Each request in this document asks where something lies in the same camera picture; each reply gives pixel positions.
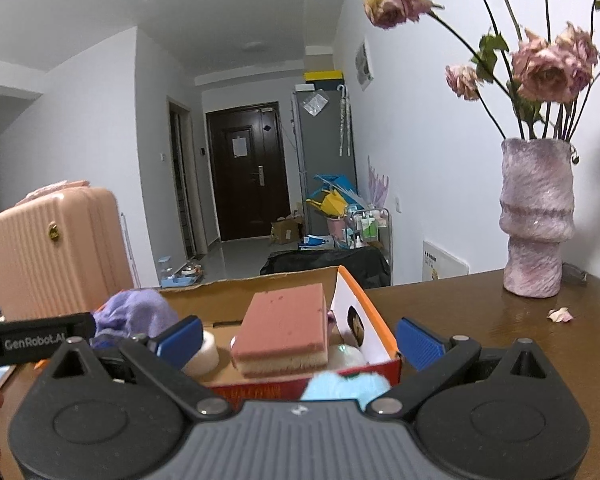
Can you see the lilac fluffy cloth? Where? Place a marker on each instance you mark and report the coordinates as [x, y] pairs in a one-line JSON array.
[[135, 312]]

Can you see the pink ribbed suitcase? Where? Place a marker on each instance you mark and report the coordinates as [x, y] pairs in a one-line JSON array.
[[55, 260]]

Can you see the yellow and black box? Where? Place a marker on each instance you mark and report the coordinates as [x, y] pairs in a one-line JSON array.
[[323, 76]]

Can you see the dark brown door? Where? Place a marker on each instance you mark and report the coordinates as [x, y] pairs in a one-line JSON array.
[[247, 185]]

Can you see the pink bin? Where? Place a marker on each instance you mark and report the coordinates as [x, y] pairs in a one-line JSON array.
[[336, 229]]

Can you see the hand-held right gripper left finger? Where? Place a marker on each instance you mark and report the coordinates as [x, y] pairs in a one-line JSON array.
[[180, 342]]

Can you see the grey refrigerator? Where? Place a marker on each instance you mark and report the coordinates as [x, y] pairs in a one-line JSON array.
[[322, 150]]

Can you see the purple wall sticker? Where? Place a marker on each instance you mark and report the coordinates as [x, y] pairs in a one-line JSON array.
[[378, 182]]

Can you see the white round sponge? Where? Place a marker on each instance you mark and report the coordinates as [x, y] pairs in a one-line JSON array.
[[207, 355]]

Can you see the pink layered sponge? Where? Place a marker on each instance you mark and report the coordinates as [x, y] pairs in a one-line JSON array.
[[285, 325]]

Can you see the yellow bag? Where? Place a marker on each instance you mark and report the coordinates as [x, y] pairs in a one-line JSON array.
[[330, 205]]

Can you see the blue pet feeder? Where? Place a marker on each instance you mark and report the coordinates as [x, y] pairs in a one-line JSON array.
[[180, 275]]

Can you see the black cloth cover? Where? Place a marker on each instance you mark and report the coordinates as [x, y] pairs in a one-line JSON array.
[[325, 262]]

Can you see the fallen pink petal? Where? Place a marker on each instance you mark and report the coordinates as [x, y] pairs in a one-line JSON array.
[[560, 315]]

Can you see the clear plastic bag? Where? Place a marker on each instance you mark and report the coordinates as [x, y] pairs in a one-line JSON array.
[[352, 356]]

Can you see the white flat board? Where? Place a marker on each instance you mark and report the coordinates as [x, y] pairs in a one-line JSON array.
[[445, 262]]

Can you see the light blue plush ball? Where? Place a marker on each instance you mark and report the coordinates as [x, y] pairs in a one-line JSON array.
[[335, 387]]

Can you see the bunch of dried pink roses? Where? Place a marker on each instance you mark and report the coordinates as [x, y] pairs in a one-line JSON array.
[[545, 70]]

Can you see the brown floor carton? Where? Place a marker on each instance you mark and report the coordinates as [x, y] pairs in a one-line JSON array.
[[286, 231]]

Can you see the clear folded umbrella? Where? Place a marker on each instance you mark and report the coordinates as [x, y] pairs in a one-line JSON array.
[[345, 120]]

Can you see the lilac textured vase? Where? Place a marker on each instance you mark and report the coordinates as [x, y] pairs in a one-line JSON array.
[[535, 220]]

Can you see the orange cardboard box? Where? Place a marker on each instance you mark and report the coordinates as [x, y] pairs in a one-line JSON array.
[[375, 320]]

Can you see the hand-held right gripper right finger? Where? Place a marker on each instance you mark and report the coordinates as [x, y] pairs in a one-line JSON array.
[[417, 345]]

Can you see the small clear plastic pouch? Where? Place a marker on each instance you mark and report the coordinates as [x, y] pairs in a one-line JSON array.
[[315, 104]]

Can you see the white paper sheet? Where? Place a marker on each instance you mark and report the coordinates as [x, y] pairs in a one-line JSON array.
[[239, 146]]

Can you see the blue bag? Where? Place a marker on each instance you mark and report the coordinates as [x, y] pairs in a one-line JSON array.
[[337, 182]]

